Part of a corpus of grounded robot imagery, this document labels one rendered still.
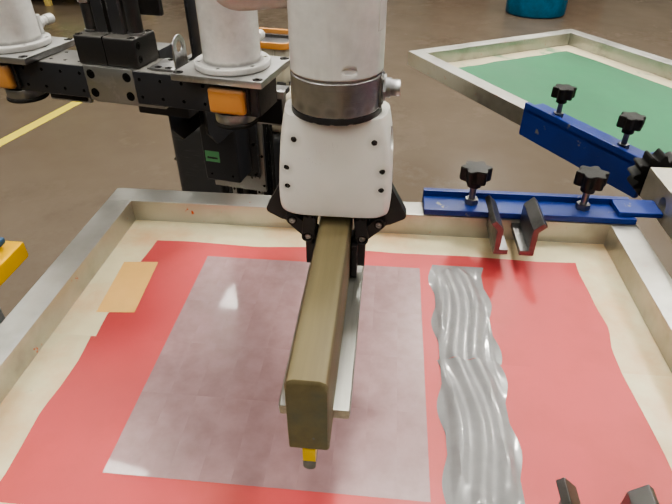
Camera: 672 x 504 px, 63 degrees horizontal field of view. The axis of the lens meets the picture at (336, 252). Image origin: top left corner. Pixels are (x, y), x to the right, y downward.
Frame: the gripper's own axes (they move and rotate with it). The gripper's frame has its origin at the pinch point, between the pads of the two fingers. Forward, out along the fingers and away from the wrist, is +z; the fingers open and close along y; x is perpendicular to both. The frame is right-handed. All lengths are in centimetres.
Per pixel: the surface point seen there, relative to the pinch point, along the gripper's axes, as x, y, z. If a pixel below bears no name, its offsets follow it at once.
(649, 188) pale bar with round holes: -32, -44, 8
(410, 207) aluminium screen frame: -27.0, -8.6, 10.7
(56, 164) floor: -220, 182, 112
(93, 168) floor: -218, 159, 112
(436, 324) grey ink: -5.3, -11.8, 13.9
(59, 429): 13.4, 26.2, 14.1
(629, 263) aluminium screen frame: -16.6, -37.1, 11.2
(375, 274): -14.6, -4.0, 14.2
